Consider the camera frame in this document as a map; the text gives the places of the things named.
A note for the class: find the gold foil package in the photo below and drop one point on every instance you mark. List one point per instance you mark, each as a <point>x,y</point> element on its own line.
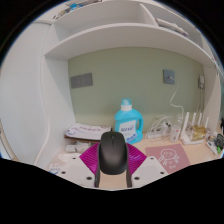
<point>199,132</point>

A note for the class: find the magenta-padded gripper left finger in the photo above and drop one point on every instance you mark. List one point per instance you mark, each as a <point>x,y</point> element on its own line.
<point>87,160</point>

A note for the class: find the white wall adapter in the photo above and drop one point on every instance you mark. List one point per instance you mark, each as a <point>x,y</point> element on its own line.
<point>201,82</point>

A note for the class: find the small silver foil packet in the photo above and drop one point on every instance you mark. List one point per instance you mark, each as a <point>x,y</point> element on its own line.
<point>70,148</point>

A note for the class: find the grey wall socket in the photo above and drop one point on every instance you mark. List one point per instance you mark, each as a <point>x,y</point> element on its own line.
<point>169,76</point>

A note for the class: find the white remote control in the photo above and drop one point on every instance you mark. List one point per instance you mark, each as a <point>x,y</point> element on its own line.
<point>212,146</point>

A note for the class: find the pink printed mouse pad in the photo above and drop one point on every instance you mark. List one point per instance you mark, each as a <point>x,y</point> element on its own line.
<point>168,156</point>

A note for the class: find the black computer mouse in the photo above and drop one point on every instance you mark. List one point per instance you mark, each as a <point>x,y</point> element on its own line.
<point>113,153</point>

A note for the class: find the grey blank wall plate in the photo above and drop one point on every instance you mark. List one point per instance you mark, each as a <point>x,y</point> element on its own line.
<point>81,80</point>

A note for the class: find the white router with antennas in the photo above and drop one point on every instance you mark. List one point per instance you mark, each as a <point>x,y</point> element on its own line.
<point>186,136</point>

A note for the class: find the blue detergent bottle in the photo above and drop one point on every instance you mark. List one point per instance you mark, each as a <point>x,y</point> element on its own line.
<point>128,120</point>

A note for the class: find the small clear jar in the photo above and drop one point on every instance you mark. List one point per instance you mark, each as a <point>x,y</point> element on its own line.
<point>175,132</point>

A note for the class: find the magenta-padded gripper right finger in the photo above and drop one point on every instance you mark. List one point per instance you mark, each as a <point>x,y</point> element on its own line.
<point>137,160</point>

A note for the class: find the dark grey pouch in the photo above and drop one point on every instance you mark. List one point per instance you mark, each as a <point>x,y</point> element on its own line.
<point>220,140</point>

